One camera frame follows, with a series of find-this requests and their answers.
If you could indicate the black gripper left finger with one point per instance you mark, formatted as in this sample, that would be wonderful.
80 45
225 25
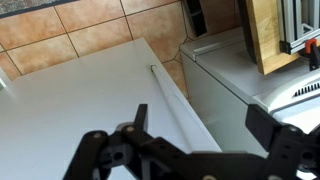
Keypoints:
100 156

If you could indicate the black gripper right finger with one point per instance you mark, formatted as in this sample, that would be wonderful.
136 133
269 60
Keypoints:
286 146

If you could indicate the white table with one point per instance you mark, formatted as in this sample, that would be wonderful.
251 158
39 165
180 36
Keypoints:
83 93

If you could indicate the white cabinet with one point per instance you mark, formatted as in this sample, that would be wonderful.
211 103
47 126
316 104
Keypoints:
223 80

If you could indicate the orange black clamp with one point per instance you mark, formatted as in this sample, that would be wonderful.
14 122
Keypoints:
313 53

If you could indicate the wooden base board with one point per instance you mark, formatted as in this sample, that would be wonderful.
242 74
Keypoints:
266 36

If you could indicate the black floor bin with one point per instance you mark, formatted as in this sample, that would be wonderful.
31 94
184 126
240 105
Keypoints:
196 16

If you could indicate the patterned floor rug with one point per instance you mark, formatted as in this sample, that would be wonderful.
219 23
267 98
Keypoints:
23 5

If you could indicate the aluminium profile frame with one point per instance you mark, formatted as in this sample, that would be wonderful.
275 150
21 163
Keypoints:
296 20

